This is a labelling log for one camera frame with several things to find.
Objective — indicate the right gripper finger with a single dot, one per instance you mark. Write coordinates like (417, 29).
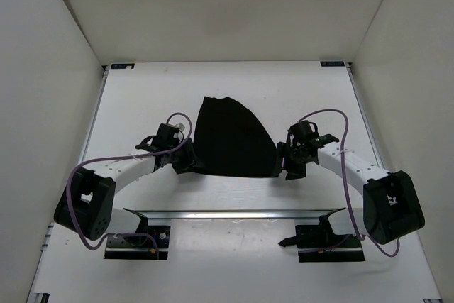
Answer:
(295, 171)
(280, 165)

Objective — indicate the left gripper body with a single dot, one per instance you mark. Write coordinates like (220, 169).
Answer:
(176, 154)

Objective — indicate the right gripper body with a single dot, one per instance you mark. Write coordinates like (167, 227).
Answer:
(294, 155)

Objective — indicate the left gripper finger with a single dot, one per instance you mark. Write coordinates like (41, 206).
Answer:
(181, 166)
(188, 152)

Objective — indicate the black skirt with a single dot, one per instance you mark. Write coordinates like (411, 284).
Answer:
(230, 141)

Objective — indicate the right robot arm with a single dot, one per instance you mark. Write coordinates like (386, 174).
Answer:
(390, 206)

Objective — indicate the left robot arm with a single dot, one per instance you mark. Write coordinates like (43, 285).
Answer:
(87, 203)

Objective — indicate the right table corner label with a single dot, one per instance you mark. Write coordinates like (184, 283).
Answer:
(332, 63)

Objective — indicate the table corner label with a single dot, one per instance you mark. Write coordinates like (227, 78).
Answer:
(122, 66)
(332, 63)

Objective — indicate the left table corner label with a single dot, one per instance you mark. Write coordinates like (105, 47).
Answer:
(122, 66)

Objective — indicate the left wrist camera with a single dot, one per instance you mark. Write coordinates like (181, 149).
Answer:
(180, 128)

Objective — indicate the aluminium table front rail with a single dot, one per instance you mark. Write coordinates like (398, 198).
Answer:
(237, 214)

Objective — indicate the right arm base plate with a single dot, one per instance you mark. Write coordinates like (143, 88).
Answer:
(317, 243)

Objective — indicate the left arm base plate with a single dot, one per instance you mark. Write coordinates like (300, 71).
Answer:
(141, 248)

